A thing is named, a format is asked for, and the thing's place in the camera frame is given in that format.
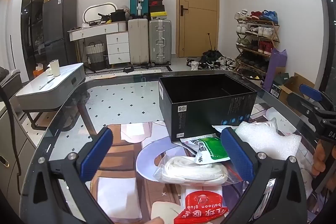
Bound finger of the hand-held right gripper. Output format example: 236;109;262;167
287;84;336;121
312;140;336;194

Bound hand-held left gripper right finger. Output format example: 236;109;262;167
220;127;315;224

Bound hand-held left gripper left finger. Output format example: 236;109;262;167
20;127;114;224

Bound green medicine packet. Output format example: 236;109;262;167
180;135;210;155
195;136;231;165

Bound white foam sheet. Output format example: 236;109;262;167
234;121;302;161

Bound clear bag of white shoelaces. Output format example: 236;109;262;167
153;155;245;186

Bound black cardboard box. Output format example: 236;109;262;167
158;73;258;142

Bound red balloon glue packet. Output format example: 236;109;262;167
173;183;230;224

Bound person's right hand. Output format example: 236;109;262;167
312;142;327;178

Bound open cardboard box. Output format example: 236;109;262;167
271;72;315;107

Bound printed table mat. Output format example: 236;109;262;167
89;103;318;224

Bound clear plastic wrapper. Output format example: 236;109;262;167
211;124;237;136

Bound purple yoga mat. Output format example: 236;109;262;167
263;47;287;92

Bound diamond pattern rug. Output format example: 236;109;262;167
50;66;174;151

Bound wooden shoe rack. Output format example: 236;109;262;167
234;10;280;81

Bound grey white coffee table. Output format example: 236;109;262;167
16;63;87;130

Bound grey cabinet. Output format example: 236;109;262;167
0;108;38;205

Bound white stick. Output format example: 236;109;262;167
39;77;55;90

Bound pile of sneakers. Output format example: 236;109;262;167
186;54;238;71

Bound pale plastic cup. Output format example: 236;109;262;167
50;59;60;76

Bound woven laundry basket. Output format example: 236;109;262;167
85;41;105;71

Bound orange tissue box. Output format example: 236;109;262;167
33;64;44;78

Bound black umbrella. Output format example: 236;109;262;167
202;33;219;62

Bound white vanity desk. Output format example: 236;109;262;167
68;22;131;65

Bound grey mattress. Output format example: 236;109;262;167
0;67;22;88

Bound beige suitcase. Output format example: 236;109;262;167
128;18;149;65

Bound silver suitcase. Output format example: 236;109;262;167
148;20;173;66

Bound dark grey fridge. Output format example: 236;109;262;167
43;0;78;67

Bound black bag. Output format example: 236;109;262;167
110;9;126;22

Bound wooden door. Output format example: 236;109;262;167
176;0;220;58

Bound dark glass cabinet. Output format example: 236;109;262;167
20;0;62;83

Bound oval white mirror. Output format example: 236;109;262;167
83;3;118;25

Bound black yellow shoe box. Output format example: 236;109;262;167
149;12;168;20

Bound black cable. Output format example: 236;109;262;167
0;84;22;196

